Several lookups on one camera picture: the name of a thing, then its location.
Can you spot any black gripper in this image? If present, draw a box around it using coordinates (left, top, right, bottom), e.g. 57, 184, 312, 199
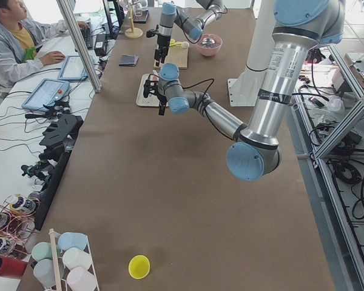
143, 79, 167, 116
146, 27, 172, 62

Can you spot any small pink bowl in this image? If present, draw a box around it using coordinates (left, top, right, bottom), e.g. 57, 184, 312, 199
149, 74, 159, 81

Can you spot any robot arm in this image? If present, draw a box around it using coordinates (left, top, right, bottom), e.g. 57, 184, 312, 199
146, 0, 228, 65
143, 1, 345, 181

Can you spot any large pink bowl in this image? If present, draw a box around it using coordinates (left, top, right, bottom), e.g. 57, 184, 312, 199
195, 33, 223, 57

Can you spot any cream rabbit tray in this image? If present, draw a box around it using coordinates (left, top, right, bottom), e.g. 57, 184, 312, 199
135, 73, 169, 108

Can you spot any bamboo cutting board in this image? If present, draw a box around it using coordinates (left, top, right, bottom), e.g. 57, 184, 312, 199
153, 47, 189, 69

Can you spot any yellow plastic knife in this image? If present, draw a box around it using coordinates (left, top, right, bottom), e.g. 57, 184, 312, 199
169, 42, 183, 47

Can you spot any wooden mug tree stand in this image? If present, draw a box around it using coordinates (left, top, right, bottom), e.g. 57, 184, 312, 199
120, 0, 143, 39

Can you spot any grey folded cloth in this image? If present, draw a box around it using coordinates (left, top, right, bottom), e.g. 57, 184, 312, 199
119, 54, 139, 67

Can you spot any metal ice scoop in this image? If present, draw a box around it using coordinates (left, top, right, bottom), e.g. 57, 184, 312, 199
201, 37, 216, 48

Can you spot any black power adapter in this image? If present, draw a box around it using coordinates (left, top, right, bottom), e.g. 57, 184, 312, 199
93, 33, 107, 56

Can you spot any blue teach pendant far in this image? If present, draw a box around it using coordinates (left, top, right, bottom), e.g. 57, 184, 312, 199
57, 55, 88, 82

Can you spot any blue teach pendant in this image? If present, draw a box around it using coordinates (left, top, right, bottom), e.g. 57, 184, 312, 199
57, 55, 88, 82
21, 78, 70, 112

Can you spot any black tool stand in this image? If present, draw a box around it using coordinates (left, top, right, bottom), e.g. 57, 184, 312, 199
21, 114, 84, 230

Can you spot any blue teach pendant near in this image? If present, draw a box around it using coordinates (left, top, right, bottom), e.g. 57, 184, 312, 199
21, 78, 70, 112

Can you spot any seated person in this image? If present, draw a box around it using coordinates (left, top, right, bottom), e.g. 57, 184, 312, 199
0, 0, 92, 89

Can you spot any yellow plastic cup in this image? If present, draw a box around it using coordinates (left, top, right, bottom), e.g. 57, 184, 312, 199
128, 255, 150, 279

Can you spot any blue plastic cup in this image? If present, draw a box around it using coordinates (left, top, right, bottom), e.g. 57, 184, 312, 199
58, 232, 87, 251

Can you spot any white plastic cup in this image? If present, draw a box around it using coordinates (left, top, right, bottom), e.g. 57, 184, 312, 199
62, 247, 92, 270

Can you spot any green plastic cup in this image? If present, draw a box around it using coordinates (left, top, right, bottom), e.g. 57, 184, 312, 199
31, 242, 52, 261

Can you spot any pink plastic cup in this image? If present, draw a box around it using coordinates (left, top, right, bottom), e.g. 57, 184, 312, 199
67, 266, 96, 291

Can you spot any grey plastic cup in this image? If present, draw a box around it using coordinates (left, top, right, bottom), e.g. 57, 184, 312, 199
33, 259, 56, 288

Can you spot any red cylinder cup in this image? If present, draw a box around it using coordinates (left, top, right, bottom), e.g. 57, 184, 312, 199
0, 255, 27, 279

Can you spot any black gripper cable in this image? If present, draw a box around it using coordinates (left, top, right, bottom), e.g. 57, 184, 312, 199
181, 78, 216, 110

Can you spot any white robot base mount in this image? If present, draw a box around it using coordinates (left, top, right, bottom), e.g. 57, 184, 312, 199
228, 0, 275, 107

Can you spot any aluminium frame post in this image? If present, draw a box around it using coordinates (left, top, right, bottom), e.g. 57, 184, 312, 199
56, 0, 102, 93

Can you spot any white wire cup rack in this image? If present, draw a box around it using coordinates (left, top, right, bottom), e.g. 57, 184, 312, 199
33, 229, 100, 290

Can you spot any wooden rack post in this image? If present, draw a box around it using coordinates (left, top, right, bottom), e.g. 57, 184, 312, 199
49, 229, 62, 291

